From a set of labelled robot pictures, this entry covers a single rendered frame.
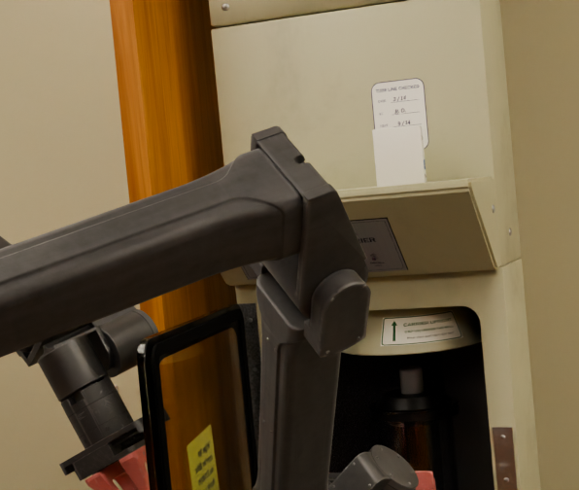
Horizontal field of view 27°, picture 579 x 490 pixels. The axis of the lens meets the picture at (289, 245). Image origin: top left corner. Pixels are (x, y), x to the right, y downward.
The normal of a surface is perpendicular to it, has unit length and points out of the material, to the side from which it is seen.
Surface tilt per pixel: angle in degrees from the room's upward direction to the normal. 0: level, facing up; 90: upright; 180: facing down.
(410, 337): 66
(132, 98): 90
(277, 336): 104
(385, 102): 90
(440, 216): 135
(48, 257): 43
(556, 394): 90
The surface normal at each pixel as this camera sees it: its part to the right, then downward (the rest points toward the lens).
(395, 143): -0.14, 0.07
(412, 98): -0.36, 0.08
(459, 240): -0.19, 0.76
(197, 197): 0.05, -0.70
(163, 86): 0.93, -0.07
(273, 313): -0.86, 0.34
